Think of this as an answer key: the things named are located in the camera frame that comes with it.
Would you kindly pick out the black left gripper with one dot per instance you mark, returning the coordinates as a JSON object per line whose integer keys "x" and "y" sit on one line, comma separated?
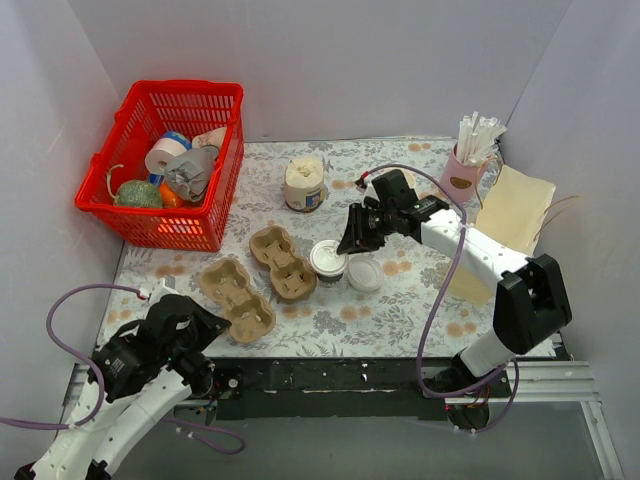
{"x": 201, "y": 327}

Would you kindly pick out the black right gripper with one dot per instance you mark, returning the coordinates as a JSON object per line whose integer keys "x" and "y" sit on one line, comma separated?
{"x": 373, "y": 223}

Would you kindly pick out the white cup lid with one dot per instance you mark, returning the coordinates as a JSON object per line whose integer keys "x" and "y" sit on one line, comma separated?
{"x": 323, "y": 256}

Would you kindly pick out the black paper coffee cup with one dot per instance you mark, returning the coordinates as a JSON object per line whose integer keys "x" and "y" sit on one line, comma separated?
{"x": 330, "y": 277}

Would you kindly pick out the brown pulp cup carrier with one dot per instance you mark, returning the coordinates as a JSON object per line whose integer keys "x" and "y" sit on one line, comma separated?
{"x": 291, "y": 275}

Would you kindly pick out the kraft paper bag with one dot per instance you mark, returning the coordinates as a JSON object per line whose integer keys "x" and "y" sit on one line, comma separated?
{"x": 512, "y": 214}

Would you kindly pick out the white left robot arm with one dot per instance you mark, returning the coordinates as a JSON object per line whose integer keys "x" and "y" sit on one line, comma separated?
{"x": 146, "y": 368}

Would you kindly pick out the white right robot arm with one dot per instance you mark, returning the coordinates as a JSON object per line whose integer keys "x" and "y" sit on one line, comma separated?
{"x": 531, "y": 303}

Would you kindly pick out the napkin pack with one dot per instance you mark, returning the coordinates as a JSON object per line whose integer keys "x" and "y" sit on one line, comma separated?
{"x": 304, "y": 184}

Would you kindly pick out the stack of white lids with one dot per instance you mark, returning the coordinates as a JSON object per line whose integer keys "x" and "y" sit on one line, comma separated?
{"x": 364, "y": 274}

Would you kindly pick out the floral patterned table mat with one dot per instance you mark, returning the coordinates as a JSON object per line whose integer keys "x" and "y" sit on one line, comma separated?
{"x": 403, "y": 316}

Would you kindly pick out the stack of paper cups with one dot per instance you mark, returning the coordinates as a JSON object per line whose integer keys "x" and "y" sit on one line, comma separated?
{"x": 410, "y": 179}

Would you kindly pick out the pink straw holder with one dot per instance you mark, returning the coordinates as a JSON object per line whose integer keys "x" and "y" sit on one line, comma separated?
{"x": 459, "y": 180}

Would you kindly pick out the orange fruit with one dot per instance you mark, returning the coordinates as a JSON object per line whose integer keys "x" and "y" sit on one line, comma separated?
{"x": 169, "y": 198}

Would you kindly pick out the green twine ball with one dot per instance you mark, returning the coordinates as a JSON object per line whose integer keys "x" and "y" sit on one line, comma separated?
{"x": 138, "y": 194}

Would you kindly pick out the grey crumpled cloth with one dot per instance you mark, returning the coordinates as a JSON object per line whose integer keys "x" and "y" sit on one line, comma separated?
{"x": 189, "y": 174}

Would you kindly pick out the red plastic basket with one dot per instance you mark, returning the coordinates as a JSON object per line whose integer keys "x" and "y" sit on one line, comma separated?
{"x": 189, "y": 133}

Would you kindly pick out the beige floral pouch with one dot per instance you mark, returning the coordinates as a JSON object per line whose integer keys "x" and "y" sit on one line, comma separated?
{"x": 214, "y": 138}

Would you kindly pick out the white tape roll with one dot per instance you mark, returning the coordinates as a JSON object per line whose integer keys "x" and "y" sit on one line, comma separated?
{"x": 161, "y": 153}

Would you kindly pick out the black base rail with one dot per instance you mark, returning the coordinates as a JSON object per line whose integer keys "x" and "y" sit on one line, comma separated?
{"x": 247, "y": 388}

